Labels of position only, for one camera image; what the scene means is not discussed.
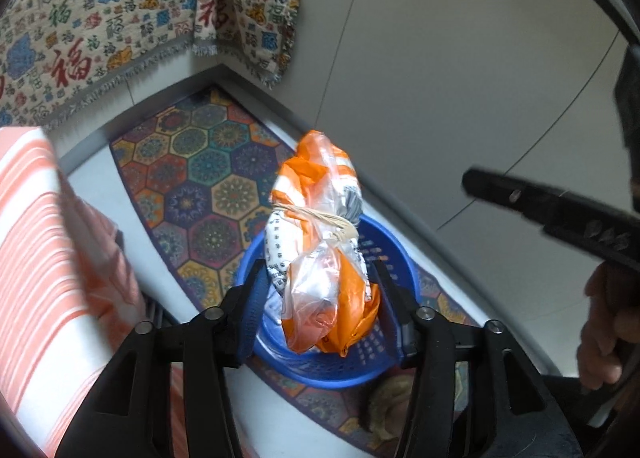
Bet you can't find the brown furry slipper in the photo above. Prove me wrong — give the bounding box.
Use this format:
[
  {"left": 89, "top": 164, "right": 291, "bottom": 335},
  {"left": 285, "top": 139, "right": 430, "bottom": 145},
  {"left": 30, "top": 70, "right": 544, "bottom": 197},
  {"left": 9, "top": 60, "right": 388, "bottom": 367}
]
[{"left": 367, "top": 378, "right": 416, "bottom": 441}]

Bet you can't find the blue plastic basket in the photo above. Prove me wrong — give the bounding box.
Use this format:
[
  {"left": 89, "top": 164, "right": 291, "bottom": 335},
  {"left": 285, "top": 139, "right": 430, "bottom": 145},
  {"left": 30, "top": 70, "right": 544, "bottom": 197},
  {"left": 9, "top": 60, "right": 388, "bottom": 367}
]
[{"left": 235, "top": 214, "right": 421, "bottom": 390}]

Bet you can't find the orange clear plastic bag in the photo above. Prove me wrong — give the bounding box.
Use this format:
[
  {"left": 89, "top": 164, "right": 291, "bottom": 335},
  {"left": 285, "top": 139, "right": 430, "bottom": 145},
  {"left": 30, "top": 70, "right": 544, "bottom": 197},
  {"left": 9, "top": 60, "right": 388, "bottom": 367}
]
[{"left": 267, "top": 130, "right": 381, "bottom": 358}]

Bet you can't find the large printed blanket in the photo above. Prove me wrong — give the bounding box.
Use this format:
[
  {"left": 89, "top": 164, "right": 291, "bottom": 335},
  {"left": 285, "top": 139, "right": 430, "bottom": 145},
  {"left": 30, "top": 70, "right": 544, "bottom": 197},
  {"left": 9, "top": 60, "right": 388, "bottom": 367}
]
[{"left": 0, "top": 0, "right": 221, "bottom": 133}]

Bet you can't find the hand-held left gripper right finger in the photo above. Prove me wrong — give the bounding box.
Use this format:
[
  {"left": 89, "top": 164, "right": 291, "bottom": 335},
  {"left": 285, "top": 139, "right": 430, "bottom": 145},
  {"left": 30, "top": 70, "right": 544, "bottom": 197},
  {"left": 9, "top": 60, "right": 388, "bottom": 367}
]
[{"left": 372, "top": 258, "right": 583, "bottom": 458}]

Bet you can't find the round table striped tablecloth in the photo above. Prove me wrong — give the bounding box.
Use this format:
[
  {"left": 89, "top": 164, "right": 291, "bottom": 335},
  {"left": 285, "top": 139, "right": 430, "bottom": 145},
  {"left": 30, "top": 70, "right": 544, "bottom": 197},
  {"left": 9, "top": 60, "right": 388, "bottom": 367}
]
[{"left": 0, "top": 127, "right": 187, "bottom": 458}]

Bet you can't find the narrow printed blanket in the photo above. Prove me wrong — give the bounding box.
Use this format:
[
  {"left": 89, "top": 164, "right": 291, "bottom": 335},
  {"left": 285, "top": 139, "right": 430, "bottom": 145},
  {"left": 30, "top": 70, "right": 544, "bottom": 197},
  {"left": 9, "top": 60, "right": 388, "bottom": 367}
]
[{"left": 192, "top": 0, "right": 321, "bottom": 89}]

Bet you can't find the colourful hexagon floor mat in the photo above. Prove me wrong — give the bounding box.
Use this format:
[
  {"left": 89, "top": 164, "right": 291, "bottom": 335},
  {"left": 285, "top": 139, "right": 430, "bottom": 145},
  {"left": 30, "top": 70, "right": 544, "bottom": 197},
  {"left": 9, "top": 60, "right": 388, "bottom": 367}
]
[{"left": 109, "top": 84, "right": 482, "bottom": 455}]

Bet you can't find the person's right hand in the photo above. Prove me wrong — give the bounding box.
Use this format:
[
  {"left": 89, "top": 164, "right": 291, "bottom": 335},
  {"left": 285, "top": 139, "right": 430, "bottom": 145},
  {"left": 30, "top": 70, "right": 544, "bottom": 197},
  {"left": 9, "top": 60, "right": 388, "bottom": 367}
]
[{"left": 577, "top": 260, "right": 640, "bottom": 411}]

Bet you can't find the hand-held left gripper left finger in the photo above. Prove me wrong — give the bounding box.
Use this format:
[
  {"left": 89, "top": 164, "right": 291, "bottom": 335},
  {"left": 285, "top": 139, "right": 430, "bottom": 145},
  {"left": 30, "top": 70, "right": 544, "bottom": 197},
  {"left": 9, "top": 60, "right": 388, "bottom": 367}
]
[{"left": 54, "top": 260, "right": 273, "bottom": 458}]

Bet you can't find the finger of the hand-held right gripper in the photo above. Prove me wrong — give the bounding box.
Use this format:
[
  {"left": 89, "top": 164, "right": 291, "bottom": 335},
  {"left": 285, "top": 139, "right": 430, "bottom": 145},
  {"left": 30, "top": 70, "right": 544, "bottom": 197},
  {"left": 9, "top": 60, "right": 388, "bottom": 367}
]
[
  {"left": 461, "top": 167, "right": 568, "bottom": 223},
  {"left": 612, "top": 42, "right": 640, "bottom": 216}
]

